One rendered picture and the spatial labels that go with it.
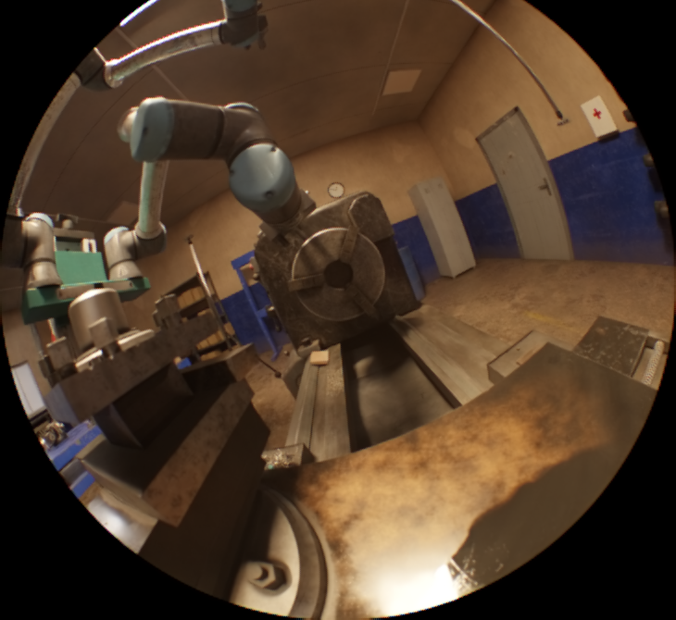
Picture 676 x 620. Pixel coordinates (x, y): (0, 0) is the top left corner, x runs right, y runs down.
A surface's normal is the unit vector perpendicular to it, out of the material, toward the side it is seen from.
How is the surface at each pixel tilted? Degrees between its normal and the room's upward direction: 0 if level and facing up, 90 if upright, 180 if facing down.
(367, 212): 90
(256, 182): 92
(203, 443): 90
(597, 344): 0
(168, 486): 90
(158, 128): 137
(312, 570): 34
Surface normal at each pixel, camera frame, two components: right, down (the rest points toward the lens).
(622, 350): -0.39, -0.92
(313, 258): 0.03, 0.09
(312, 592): 0.18, -0.97
